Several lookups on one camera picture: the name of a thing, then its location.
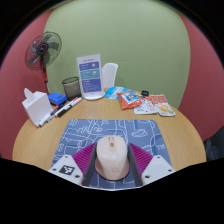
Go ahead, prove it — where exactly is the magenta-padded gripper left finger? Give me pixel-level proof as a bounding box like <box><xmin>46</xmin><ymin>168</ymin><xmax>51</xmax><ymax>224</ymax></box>
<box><xmin>48</xmin><ymin>142</ymin><xmax>99</xmax><ymax>187</ymax></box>

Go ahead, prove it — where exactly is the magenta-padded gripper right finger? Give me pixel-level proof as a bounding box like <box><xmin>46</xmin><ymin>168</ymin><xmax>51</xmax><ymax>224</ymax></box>
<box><xmin>127</xmin><ymin>142</ymin><xmax>177</xmax><ymax>188</ymax></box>

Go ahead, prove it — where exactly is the cream pink computer mouse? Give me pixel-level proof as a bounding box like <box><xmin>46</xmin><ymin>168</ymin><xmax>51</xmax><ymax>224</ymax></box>
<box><xmin>94</xmin><ymin>134</ymin><xmax>130</xmax><ymax>182</ymax></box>

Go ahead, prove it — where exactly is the blue patterned mouse pad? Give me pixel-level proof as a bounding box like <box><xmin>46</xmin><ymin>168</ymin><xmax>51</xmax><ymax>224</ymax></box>
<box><xmin>49</xmin><ymin>118</ymin><xmax>173</xmax><ymax>192</ymax></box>

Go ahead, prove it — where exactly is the white whiteboard marker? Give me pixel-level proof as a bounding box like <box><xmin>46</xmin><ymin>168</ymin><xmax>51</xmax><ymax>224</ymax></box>
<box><xmin>37</xmin><ymin>107</ymin><xmax>60</xmax><ymax>128</ymax></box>

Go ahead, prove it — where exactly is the black whiteboard marker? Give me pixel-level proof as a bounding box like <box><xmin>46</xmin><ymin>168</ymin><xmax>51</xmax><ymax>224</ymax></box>
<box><xmin>49</xmin><ymin>104</ymin><xmax>66</xmax><ymax>116</ymax></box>

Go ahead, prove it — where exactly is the black red-capped marker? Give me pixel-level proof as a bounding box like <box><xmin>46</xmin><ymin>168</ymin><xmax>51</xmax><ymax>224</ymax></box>
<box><xmin>54</xmin><ymin>96</ymin><xmax>83</xmax><ymax>118</ymax></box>

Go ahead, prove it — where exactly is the white snack pack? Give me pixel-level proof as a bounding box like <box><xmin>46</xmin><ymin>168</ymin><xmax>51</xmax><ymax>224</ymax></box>
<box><xmin>133</xmin><ymin>96</ymin><xmax>158</xmax><ymax>116</ymax></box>

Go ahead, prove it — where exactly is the orange yellow snack pack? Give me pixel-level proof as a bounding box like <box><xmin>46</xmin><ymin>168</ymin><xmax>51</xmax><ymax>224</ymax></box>
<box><xmin>148</xmin><ymin>93</ymin><xmax>177</xmax><ymax>118</ymax></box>

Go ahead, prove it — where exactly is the white tissue box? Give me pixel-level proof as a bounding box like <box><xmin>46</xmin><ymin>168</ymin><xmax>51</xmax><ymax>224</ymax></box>
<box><xmin>21</xmin><ymin>87</ymin><xmax>54</xmax><ymax>127</ymax></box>

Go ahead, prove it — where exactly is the blue board eraser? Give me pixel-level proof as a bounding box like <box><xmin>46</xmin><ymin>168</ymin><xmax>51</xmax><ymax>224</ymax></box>
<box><xmin>47</xmin><ymin>92</ymin><xmax>68</xmax><ymax>107</ymax></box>

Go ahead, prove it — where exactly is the red snack pack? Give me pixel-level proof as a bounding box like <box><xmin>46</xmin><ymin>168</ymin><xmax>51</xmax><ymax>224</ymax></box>
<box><xmin>116</xmin><ymin>90</ymin><xmax>145</xmax><ymax>111</ymax></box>

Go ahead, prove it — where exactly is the black mesh pen cup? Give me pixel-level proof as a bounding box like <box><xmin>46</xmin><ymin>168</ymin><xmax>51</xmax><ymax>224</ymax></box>
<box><xmin>61</xmin><ymin>76</ymin><xmax>82</xmax><ymax>101</ymax></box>

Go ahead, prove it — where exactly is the light blue snack pack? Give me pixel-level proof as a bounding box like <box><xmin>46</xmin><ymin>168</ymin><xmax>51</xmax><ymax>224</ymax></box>
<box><xmin>104</xmin><ymin>86</ymin><xmax>133</xmax><ymax>100</ymax></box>

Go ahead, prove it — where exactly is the white sign stand blue card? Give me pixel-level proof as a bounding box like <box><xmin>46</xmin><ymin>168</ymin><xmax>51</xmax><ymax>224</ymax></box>
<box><xmin>76</xmin><ymin>53</ymin><xmax>106</xmax><ymax>101</ymax></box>

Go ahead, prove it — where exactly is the white plastic chair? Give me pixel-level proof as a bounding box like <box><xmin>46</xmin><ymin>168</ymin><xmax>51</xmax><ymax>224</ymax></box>
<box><xmin>101</xmin><ymin>62</ymin><xmax>119</xmax><ymax>91</ymax></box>

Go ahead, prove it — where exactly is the black standing fan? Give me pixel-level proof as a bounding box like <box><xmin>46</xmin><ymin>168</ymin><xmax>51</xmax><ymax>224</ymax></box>
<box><xmin>24</xmin><ymin>31</ymin><xmax>63</xmax><ymax>94</ymax></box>

